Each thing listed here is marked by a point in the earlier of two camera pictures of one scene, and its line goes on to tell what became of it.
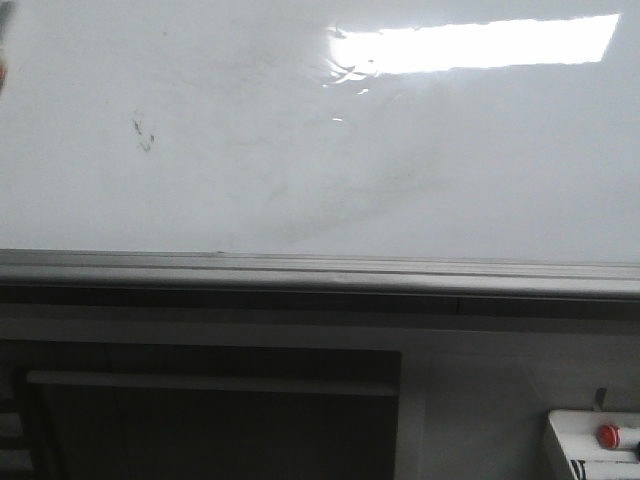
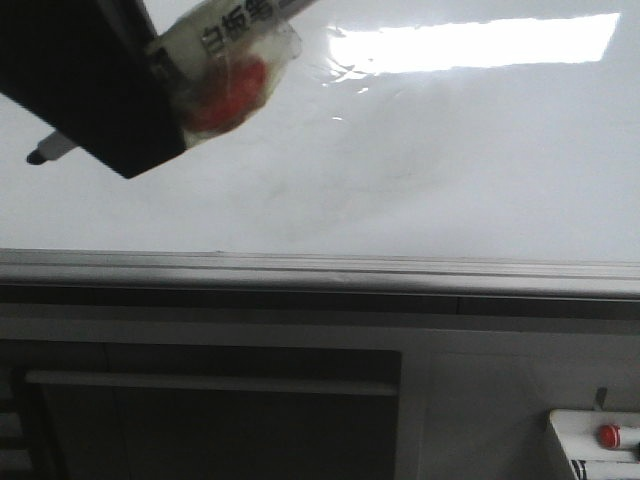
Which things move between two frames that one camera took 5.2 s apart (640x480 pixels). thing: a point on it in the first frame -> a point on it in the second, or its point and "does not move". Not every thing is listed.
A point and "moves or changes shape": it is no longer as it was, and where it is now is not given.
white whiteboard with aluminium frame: x=321 y=158 does not move
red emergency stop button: x=609 y=436 does not move
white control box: x=579 y=433 does not move
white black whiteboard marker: x=5 y=17 moves or changes shape
